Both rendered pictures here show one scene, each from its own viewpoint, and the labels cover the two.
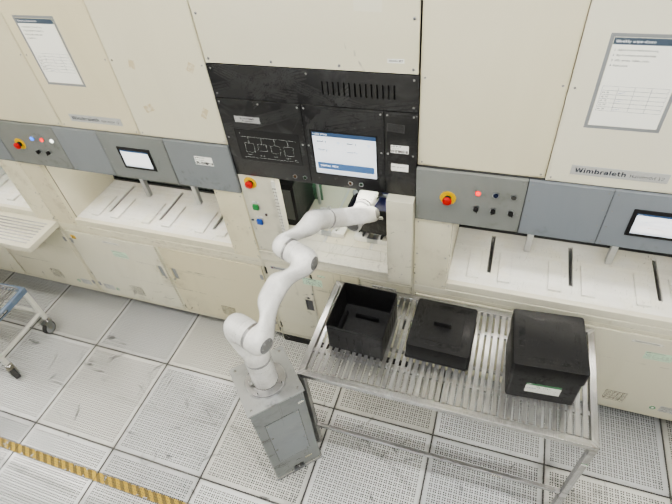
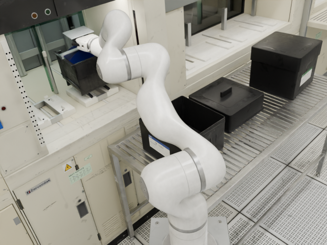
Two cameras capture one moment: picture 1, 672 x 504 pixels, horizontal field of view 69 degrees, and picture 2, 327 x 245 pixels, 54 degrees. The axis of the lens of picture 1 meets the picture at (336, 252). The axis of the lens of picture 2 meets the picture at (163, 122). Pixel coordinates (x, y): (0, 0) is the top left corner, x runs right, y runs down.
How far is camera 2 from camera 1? 1.72 m
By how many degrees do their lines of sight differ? 48
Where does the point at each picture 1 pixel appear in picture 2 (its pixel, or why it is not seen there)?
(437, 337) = (235, 99)
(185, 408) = not seen: outside the picture
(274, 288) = (164, 96)
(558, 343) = (291, 42)
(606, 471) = (301, 143)
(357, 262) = (114, 113)
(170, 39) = not seen: outside the picture
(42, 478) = not seen: outside the picture
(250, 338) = (209, 159)
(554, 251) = (199, 39)
